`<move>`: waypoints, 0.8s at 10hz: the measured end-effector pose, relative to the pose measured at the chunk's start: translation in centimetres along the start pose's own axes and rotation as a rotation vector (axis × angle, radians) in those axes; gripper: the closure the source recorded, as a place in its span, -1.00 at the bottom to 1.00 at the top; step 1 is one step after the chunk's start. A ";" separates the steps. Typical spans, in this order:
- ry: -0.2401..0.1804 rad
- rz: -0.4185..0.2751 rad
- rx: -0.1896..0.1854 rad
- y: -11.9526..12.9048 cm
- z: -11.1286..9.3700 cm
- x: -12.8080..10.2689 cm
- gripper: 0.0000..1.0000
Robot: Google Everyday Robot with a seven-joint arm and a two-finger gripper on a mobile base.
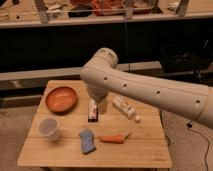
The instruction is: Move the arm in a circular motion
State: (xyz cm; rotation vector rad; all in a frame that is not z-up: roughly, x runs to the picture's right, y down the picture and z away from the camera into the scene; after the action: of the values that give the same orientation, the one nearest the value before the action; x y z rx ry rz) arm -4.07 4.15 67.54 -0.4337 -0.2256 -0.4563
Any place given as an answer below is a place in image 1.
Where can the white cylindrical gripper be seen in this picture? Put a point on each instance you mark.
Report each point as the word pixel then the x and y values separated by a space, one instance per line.
pixel 102 106

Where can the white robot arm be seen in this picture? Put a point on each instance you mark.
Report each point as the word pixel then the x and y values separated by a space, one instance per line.
pixel 192 101

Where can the small snack box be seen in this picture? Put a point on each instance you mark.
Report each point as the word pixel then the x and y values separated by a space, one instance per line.
pixel 92 111

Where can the white plastic bottle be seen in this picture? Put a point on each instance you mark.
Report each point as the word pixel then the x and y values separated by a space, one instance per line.
pixel 125 108

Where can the orange carrot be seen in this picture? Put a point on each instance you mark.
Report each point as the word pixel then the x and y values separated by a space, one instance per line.
pixel 117 139

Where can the blue sponge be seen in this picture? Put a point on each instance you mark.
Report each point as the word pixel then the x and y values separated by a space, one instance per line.
pixel 87 141

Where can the wooden table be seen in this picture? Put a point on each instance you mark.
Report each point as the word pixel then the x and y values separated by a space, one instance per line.
pixel 146 147

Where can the orange wooden bowl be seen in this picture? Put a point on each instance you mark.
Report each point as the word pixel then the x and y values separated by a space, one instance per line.
pixel 61 99

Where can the white plastic cup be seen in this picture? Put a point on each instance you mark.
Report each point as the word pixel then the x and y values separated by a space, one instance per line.
pixel 49 129

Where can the orange object on shelf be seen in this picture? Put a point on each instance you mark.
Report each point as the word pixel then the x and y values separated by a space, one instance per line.
pixel 107 7

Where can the long wooden shelf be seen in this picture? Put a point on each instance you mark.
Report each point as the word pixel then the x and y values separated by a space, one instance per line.
pixel 43 13

